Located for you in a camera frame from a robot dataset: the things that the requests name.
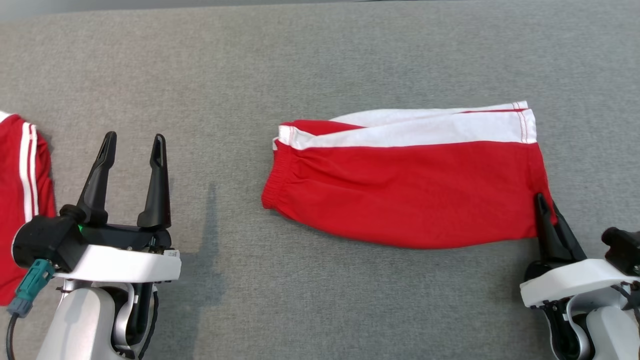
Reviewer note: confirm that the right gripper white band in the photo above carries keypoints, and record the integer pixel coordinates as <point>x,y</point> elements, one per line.
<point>565,280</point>

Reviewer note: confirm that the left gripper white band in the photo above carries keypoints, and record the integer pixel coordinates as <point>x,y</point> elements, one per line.
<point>125,262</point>

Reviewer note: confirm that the red T-shirt white sleeves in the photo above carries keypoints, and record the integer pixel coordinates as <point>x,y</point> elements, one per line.
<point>12,200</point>

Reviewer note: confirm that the red shorts white side panel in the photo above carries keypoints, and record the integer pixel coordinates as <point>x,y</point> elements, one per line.
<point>410,190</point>

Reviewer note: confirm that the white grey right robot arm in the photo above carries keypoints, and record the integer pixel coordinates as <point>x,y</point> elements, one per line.
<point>610,330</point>

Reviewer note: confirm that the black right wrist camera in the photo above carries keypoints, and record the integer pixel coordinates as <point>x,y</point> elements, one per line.
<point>625,247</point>

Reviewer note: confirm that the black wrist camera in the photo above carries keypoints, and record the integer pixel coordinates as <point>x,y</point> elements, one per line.
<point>45,242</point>
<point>625,247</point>

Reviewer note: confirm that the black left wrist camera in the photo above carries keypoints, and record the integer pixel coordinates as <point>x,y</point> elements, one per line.
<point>45,242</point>

